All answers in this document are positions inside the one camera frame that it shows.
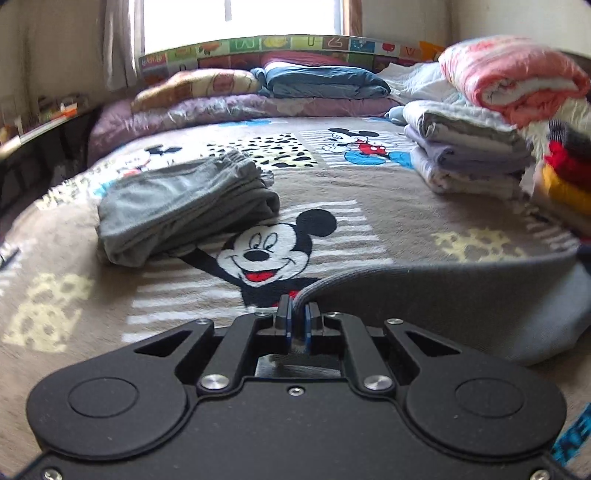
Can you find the folded dark striped garment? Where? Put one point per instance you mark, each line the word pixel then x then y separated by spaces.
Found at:
pixel 570 134

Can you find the grey garment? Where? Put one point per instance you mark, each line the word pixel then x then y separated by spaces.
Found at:
pixel 438 300

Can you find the purple quilt in plastic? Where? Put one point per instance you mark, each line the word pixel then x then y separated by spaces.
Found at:
pixel 194 115

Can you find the cartoon print pillow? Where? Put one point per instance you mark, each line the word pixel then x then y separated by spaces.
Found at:
pixel 198 85

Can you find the colourful alphabet headboard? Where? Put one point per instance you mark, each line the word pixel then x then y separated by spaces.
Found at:
pixel 295 48

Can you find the folded red garment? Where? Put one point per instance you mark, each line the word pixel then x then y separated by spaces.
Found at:
pixel 568 164

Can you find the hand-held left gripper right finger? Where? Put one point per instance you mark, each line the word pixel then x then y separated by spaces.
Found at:
pixel 308 328

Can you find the dark side desk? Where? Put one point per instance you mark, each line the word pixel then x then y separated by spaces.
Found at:
pixel 37 143

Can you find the pink striped blanket in plastic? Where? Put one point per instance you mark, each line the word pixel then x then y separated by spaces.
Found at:
pixel 512 78

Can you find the light blue plush toy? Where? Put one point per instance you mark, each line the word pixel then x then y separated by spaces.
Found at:
pixel 396 114

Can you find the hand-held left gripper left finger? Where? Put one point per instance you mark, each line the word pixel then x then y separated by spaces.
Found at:
pixel 286 325

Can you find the white quilted bedding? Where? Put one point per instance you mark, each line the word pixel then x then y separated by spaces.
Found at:
pixel 420 81

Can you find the folded yellow garment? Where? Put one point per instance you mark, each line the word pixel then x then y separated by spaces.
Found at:
pixel 565 189

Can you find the cartoon mouse printed blanket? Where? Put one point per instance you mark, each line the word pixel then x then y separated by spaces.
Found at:
pixel 369 221

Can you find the light curtain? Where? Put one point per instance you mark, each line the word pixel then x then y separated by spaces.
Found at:
pixel 121 41

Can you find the folded blue blanket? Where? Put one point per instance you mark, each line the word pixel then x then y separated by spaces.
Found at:
pixel 318 81

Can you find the window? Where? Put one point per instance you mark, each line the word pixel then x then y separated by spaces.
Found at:
pixel 240 21

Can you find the folded grey pants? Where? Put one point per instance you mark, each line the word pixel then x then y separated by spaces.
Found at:
pixel 184 203

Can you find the folded white grey cloth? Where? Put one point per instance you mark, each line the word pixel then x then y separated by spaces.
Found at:
pixel 461 122

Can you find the folded lavender cloth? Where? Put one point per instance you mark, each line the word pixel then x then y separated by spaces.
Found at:
pixel 466 157

